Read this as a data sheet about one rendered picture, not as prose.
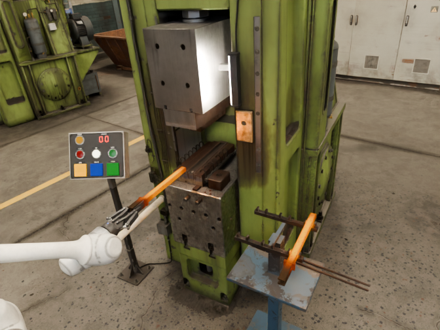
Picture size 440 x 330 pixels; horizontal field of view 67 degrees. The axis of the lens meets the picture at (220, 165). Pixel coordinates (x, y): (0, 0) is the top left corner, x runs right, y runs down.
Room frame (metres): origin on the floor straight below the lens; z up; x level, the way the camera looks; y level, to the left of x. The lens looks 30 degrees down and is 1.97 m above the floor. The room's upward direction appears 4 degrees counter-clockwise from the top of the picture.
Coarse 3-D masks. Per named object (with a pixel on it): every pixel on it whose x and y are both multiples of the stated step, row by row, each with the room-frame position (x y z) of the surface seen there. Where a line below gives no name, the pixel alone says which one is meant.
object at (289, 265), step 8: (312, 216) 1.23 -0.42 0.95; (304, 224) 1.18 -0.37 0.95; (312, 224) 1.19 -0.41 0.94; (304, 232) 1.12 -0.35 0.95; (304, 240) 1.08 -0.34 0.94; (296, 248) 1.03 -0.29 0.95; (296, 256) 0.99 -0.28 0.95; (288, 264) 0.95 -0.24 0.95; (280, 272) 0.91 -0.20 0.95; (288, 272) 0.90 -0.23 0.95; (280, 280) 0.87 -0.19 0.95
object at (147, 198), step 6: (180, 168) 1.58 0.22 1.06; (174, 174) 1.52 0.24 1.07; (180, 174) 1.54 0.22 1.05; (168, 180) 1.46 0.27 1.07; (174, 180) 1.49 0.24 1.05; (156, 186) 1.41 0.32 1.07; (162, 186) 1.41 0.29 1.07; (150, 192) 1.35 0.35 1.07; (156, 192) 1.36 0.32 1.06; (138, 198) 1.29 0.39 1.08; (144, 198) 1.30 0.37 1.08; (150, 198) 1.32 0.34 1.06; (132, 204) 1.25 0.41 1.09; (132, 210) 1.23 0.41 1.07
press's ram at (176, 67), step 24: (168, 24) 1.80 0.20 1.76; (192, 24) 1.73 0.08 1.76; (216, 24) 1.75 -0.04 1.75; (168, 48) 1.66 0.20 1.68; (192, 48) 1.59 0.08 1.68; (216, 48) 1.74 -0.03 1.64; (168, 72) 1.67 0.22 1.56; (192, 72) 1.60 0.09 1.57; (216, 72) 1.72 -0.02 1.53; (168, 96) 1.68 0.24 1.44; (192, 96) 1.60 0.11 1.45; (216, 96) 1.70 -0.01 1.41
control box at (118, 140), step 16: (80, 144) 1.82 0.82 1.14; (96, 144) 1.82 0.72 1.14; (112, 144) 1.80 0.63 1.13; (80, 160) 1.78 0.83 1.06; (96, 160) 1.77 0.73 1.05; (112, 160) 1.76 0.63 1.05; (128, 160) 1.81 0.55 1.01; (96, 176) 1.72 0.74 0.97; (112, 176) 1.71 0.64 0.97; (128, 176) 1.75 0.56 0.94
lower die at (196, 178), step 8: (208, 144) 2.02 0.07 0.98; (216, 144) 1.99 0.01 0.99; (224, 144) 1.96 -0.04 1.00; (232, 144) 1.97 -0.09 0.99; (200, 152) 1.89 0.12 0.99; (208, 152) 1.87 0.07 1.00; (216, 152) 1.86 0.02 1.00; (224, 152) 1.87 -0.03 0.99; (232, 152) 1.94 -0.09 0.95; (192, 160) 1.79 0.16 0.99; (208, 160) 1.77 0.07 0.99; (176, 168) 1.73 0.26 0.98; (200, 168) 1.68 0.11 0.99; (208, 168) 1.68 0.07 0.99; (184, 176) 1.67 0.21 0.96; (192, 176) 1.64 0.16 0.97; (200, 176) 1.61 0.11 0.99; (192, 184) 1.64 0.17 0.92; (200, 184) 1.61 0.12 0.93
